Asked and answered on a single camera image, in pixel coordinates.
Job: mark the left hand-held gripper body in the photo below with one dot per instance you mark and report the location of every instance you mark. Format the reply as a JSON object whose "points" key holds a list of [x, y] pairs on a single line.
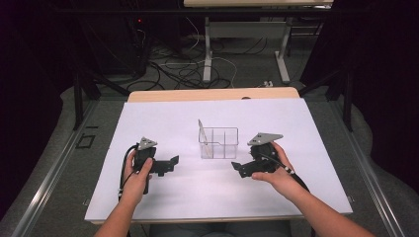
{"points": [[145, 156]]}

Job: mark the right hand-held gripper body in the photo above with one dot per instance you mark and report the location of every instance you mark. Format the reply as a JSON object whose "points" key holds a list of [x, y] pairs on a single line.
{"points": [[263, 154]]}

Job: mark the clear plastic organizer box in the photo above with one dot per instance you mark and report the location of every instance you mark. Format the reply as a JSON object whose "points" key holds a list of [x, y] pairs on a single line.
{"points": [[221, 144]]}

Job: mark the person's left hand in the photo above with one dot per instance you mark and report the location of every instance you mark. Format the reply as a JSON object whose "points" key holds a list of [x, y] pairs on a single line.
{"points": [[135, 186]]}

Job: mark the person's right hand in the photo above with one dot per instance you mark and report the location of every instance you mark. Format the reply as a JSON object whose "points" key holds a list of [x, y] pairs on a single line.
{"points": [[283, 179]]}

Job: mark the white table sheet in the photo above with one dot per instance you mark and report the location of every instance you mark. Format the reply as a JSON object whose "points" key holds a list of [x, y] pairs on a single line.
{"points": [[197, 191]]}

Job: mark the wooden table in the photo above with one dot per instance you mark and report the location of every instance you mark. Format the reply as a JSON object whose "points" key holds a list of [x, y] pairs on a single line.
{"points": [[197, 94]]}

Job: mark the white power plug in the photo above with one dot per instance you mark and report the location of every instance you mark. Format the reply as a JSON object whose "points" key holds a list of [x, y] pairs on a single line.
{"points": [[268, 83]]}

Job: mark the black metal stand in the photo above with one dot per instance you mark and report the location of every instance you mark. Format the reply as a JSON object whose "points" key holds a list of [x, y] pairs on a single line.
{"points": [[342, 92], [82, 95]]}

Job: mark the black computer tower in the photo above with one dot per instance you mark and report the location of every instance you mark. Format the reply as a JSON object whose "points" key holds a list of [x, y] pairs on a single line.
{"points": [[125, 46]]}

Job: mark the white-framed desk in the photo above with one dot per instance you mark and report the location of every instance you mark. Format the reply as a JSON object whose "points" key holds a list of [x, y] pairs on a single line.
{"points": [[247, 29]]}

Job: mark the grey floor rail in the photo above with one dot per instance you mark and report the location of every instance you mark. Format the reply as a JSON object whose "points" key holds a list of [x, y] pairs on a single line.
{"points": [[46, 177], [372, 184]]}

